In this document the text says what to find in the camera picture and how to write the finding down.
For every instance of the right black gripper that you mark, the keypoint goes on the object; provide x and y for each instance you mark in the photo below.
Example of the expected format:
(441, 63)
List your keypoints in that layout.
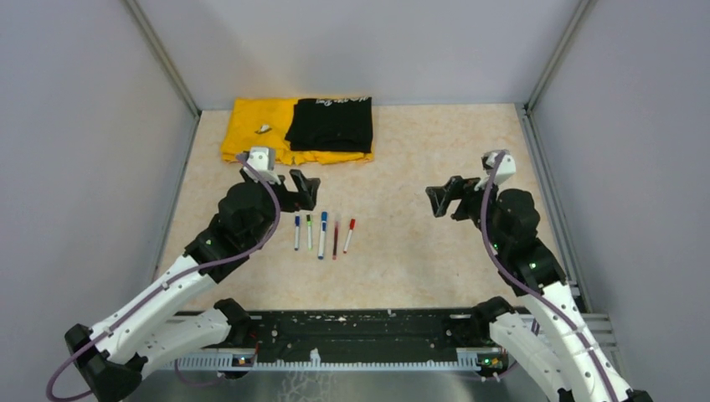
(441, 195)

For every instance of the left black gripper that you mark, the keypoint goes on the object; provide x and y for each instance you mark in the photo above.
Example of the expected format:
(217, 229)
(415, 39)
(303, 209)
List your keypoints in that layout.
(306, 187)

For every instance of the white blue-ended marker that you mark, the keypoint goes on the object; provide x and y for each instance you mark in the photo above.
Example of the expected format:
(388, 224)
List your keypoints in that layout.
(297, 235)

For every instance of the white green-tipped pen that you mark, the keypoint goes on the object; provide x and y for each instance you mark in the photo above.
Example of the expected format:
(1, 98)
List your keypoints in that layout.
(309, 231)

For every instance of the large white blue marker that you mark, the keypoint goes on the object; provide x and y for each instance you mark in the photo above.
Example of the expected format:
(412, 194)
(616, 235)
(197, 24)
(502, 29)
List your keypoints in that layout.
(322, 236)

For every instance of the red gel pen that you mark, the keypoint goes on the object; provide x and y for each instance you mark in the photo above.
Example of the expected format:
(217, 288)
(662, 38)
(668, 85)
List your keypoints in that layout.
(335, 239)

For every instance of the white red-tipped pen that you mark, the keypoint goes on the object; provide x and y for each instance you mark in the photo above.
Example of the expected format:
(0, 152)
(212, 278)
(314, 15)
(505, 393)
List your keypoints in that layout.
(348, 240)

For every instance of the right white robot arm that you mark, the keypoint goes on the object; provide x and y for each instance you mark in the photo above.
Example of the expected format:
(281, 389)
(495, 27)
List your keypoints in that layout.
(567, 362)

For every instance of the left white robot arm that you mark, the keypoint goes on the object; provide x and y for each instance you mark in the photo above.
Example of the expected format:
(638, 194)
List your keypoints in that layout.
(116, 354)

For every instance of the yellow folded shirt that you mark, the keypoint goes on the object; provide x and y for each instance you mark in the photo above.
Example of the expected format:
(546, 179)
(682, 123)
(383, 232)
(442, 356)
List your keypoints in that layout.
(264, 123)

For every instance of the black folded shirt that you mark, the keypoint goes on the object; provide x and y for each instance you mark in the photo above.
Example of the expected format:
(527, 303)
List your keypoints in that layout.
(332, 125)

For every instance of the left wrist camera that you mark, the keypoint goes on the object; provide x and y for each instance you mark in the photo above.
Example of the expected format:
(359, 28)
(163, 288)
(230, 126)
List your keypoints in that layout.
(262, 161)

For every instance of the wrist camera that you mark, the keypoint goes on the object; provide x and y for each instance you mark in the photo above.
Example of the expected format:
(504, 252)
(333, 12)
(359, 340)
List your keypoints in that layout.
(262, 161)
(499, 166)

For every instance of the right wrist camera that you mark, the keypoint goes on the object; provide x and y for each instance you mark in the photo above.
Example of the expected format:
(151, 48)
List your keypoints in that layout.
(499, 166)

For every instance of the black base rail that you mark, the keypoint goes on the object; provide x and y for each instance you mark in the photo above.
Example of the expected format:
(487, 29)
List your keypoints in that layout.
(357, 340)

